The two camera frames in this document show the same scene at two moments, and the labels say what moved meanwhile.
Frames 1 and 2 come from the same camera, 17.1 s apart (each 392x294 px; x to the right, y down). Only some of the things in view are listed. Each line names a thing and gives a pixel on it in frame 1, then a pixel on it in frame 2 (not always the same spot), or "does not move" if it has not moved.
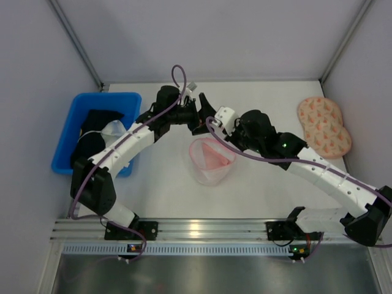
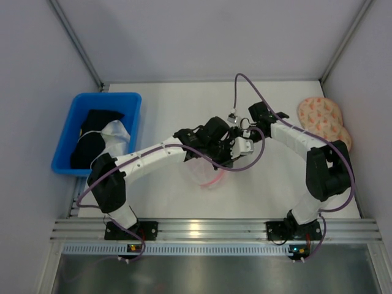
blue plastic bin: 129,104 does not move
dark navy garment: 95,120 does not move
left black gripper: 195,113 to 225,154
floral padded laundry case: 321,120 does not move
